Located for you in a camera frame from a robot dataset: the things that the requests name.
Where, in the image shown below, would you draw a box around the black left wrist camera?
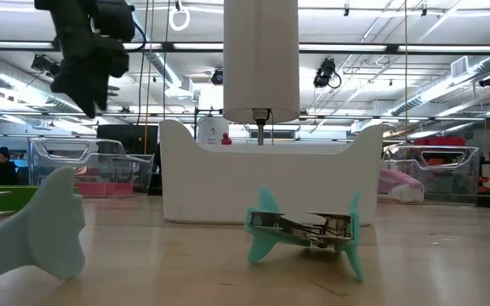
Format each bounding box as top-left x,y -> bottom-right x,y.
94,0 -> 136,43

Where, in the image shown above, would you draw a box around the teal staple remover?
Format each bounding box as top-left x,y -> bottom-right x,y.
244,185 -> 364,281

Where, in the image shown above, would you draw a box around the black ceiling camera with cable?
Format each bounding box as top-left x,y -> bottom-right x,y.
312,57 -> 343,90

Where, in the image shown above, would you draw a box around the black hanging cable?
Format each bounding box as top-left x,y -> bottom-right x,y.
136,0 -> 151,126
162,0 -> 172,122

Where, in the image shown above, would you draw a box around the black overhead beam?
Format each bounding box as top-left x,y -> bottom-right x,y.
0,41 -> 490,54

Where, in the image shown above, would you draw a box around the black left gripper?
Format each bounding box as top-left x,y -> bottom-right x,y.
48,0 -> 129,120

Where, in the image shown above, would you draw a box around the white plastic tray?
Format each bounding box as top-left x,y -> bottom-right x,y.
158,119 -> 385,227

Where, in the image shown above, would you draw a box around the red box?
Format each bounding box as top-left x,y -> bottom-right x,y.
413,136 -> 466,148

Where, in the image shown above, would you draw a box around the black ceiling camera pair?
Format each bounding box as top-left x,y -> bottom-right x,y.
31,54 -> 61,80

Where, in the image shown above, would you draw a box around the pale mint staple remover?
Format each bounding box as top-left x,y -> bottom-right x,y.
0,165 -> 87,290

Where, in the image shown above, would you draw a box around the clear plastic bin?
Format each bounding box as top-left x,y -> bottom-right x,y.
380,144 -> 481,206
27,136 -> 156,197

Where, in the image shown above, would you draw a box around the person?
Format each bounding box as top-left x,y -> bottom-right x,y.
0,146 -> 20,186

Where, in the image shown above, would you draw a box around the white hanging ring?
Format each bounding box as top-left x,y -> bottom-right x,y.
168,6 -> 191,31

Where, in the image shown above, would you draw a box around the white hanging cylinder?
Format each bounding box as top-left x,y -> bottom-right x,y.
223,0 -> 300,146

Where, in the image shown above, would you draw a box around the pink stapler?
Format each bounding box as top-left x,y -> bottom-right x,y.
377,168 -> 425,204

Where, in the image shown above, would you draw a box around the black monitor screen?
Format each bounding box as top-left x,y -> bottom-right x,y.
96,124 -> 160,155

